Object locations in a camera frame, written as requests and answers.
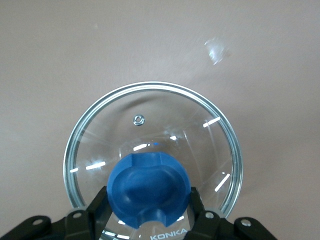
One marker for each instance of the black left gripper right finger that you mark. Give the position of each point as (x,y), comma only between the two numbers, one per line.
(210,225)

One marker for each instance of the glass lid with blue knob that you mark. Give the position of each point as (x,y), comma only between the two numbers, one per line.
(147,185)

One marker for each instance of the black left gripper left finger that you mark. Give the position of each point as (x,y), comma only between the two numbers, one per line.
(82,225)

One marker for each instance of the small clear tape piece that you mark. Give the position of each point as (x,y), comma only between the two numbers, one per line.
(216,51)

